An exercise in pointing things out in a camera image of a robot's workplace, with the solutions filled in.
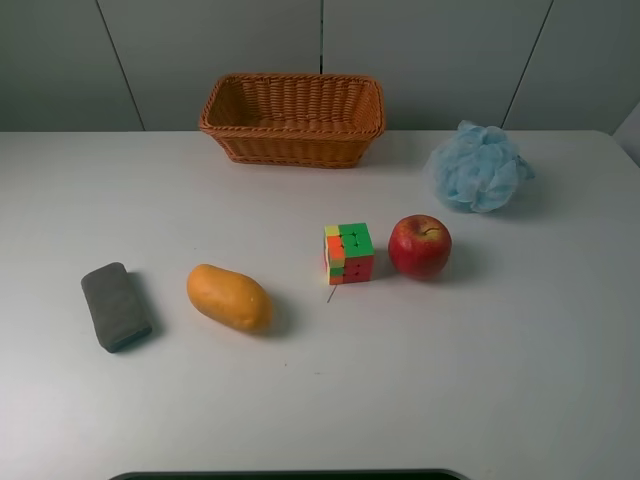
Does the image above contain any dark grey folded cloth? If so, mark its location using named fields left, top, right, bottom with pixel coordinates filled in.
left=81, top=262, right=153, bottom=353

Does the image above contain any red apple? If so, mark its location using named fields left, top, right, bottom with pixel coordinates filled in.
left=388, top=215, right=452, bottom=281

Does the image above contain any multicoloured puzzle cube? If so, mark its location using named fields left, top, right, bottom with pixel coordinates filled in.
left=324, top=223, right=375, bottom=286

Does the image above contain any orange wicker basket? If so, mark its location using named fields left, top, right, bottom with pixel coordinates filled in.
left=199, top=73, right=386, bottom=169

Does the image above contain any light blue bath pouf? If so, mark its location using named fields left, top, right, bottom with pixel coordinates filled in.
left=423, top=120, right=535, bottom=214

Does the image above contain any orange mango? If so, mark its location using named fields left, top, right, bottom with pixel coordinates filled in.
left=187, top=264, right=273, bottom=333

